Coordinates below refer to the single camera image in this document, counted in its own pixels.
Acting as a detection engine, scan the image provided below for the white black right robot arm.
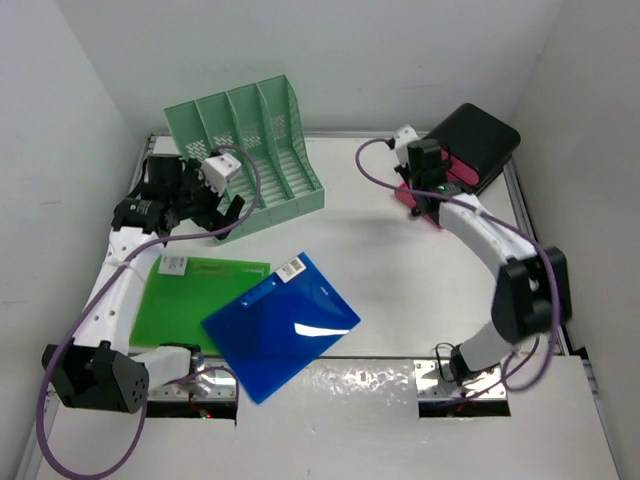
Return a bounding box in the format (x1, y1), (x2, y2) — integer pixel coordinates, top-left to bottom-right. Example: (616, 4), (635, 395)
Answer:
(389, 137), (572, 385)

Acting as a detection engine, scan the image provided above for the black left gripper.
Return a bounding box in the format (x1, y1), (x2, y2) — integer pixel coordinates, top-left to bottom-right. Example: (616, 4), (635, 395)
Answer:
(169, 160), (241, 239)

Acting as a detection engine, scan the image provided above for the black pink drawer box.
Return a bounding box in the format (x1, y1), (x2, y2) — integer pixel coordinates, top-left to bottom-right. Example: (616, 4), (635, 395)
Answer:
(393, 102), (522, 230)

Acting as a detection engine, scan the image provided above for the blue plastic folder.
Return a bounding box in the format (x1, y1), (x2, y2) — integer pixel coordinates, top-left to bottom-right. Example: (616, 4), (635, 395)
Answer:
(201, 252), (360, 404)

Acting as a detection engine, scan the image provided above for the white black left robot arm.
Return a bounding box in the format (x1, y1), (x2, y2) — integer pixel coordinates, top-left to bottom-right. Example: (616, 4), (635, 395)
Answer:
(42, 153), (245, 413)

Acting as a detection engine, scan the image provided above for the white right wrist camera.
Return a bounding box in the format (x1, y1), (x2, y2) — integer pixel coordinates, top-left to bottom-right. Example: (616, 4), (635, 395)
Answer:
(391, 125), (420, 165)

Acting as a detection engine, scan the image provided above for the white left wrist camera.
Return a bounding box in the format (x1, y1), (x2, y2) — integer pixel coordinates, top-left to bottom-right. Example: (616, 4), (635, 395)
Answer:
(201, 153), (242, 195)

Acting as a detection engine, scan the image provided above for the green plastic folder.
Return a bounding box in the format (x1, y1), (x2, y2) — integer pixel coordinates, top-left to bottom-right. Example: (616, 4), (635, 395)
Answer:
(129, 254), (271, 355)

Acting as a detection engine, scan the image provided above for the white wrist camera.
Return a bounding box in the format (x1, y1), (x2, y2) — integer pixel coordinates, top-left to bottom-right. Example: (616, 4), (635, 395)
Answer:
(391, 125), (420, 165)
(201, 153), (242, 195)

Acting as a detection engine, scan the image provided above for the mint green file organizer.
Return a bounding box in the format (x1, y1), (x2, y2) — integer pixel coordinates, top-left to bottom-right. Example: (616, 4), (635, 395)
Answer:
(163, 74), (326, 246)

